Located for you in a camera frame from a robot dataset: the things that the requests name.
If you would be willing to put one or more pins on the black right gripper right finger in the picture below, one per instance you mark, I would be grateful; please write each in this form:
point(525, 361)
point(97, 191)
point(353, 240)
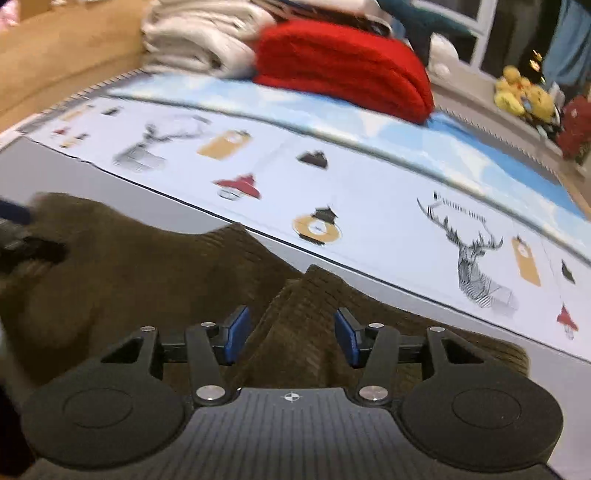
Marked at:
point(379, 350)

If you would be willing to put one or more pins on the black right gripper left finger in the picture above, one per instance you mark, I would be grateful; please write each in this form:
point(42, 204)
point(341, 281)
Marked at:
point(134, 367)

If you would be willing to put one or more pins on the brown corduroy pants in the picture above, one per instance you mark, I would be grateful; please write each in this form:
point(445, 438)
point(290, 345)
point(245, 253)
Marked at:
point(120, 275)

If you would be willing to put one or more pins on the grey patterned bed sheet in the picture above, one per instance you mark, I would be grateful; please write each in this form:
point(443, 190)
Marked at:
point(399, 233)

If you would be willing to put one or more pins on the red folded blanket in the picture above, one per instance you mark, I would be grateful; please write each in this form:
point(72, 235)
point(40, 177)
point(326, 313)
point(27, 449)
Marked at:
point(373, 72)

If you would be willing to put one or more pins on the dark red plush toy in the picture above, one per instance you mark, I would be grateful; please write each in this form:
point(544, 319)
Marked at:
point(574, 137)

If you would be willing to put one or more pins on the yellow plush toy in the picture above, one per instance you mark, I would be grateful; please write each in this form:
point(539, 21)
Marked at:
point(518, 96)

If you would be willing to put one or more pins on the white folded blankets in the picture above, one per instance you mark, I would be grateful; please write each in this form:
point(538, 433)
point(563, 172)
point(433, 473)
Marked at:
point(217, 38)

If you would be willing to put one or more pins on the blue curtain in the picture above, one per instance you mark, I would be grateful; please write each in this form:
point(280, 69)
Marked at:
point(567, 62)

